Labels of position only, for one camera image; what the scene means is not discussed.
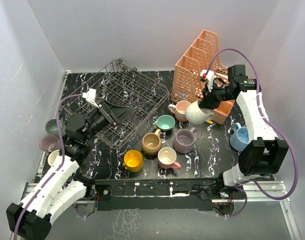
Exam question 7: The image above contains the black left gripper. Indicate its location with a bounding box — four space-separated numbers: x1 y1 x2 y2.
82 99 137 142

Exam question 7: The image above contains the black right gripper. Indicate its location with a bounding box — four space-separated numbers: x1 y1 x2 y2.
197 81 234 110

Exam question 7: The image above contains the white speckled ceramic mug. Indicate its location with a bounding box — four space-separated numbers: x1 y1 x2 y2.
185 100 215 125

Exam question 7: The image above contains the light blue textured mug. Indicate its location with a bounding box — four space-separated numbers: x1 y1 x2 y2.
229 122 250 152

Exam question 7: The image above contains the lilac ceramic mug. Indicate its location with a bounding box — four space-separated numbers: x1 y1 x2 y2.
173 127 196 154

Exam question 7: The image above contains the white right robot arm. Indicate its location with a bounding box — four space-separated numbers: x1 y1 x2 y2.
198 64 289 199

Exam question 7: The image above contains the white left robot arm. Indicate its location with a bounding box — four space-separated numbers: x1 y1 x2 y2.
6 100 136 240

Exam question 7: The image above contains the cream pink speckled mug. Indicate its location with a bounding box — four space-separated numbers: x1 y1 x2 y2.
168 100 191 122

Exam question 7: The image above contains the peach plastic file organizer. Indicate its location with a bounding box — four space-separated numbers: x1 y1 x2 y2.
171 29 235 125

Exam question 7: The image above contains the teal green cup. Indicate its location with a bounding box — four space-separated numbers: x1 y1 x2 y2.
152 114 176 131

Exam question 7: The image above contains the tan brown mug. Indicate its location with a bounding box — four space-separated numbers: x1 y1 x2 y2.
141 128 162 156

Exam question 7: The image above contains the yellow mug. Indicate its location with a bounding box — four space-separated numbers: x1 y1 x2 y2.
123 149 144 173

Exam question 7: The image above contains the grey green mug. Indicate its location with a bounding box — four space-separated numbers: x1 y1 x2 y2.
45 118 67 137

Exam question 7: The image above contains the mauve pink mug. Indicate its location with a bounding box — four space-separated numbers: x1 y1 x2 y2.
39 134 61 153

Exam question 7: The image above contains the pink mug white inside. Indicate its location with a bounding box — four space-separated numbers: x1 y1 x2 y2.
157 147 181 170

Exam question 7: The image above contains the blue mug cream inside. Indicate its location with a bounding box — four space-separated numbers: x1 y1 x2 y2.
47 149 60 167

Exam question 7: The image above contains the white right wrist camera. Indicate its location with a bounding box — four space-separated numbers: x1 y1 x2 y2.
199 69 215 92

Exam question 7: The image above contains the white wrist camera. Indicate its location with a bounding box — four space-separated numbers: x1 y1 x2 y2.
199 69 215 92
82 88 98 108

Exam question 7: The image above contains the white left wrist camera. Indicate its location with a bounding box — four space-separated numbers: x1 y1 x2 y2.
82 88 98 108

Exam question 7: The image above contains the grey wire dish rack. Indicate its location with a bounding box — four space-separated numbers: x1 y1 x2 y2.
62 58 169 149

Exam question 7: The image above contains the aluminium frame rail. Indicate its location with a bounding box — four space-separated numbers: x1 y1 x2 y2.
21 181 302 240

